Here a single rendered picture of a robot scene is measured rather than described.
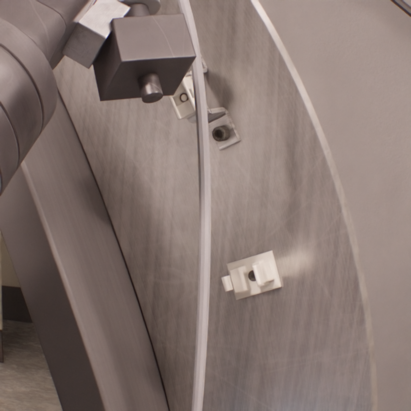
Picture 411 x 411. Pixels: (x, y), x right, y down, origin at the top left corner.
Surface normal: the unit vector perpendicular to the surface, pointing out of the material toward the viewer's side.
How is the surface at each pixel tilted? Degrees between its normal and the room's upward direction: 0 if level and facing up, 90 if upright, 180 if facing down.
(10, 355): 0
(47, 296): 90
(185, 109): 90
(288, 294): 90
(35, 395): 0
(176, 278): 90
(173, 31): 50
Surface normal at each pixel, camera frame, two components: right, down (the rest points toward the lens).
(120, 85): 0.23, 0.87
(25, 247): -0.51, 0.12
